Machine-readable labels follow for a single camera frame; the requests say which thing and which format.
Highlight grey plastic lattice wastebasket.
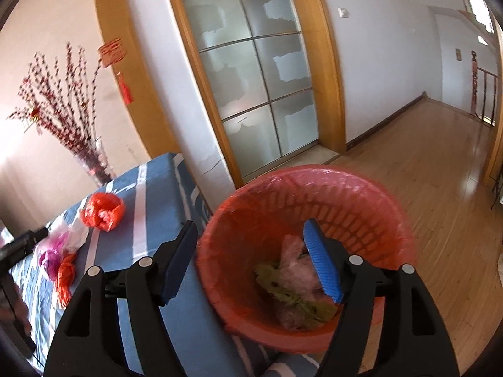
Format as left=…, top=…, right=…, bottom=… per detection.
left=195, top=165, right=417, bottom=356

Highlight orange red twisted plastic bag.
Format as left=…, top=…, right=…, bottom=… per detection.
left=55, top=253, right=78, bottom=307

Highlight red berry branches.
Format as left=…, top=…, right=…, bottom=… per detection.
left=6, top=41, right=108, bottom=166

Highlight green plastic bag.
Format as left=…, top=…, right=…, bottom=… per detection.
left=255, top=257, right=340, bottom=328

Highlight clear glass vase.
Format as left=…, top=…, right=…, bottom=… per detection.
left=75, top=137, right=114, bottom=187

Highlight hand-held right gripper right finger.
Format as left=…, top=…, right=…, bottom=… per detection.
left=302, top=218, right=460, bottom=377

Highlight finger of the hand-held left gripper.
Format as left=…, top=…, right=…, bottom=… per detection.
left=0, top=226, right=50, bottom=271

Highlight frosted glass sliding door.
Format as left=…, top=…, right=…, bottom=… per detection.
left=173, top=0, right=320, bottom=179

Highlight purple plastic bag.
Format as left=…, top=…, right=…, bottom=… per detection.
left=37, top=236, right=69, bottom=279

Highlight blue white striped tablecloth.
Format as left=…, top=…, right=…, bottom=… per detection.
left=8, top=152, right=327, bottom=377

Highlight red hanging knot ornament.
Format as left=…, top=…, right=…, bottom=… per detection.
left=97, top=37, right=134, bottom=105

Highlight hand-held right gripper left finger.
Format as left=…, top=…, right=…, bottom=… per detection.
left=43, top=220, right=199, bottom=377

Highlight wooden stair railing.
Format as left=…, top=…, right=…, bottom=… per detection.
left=469, top=49, right=496, bottom=126

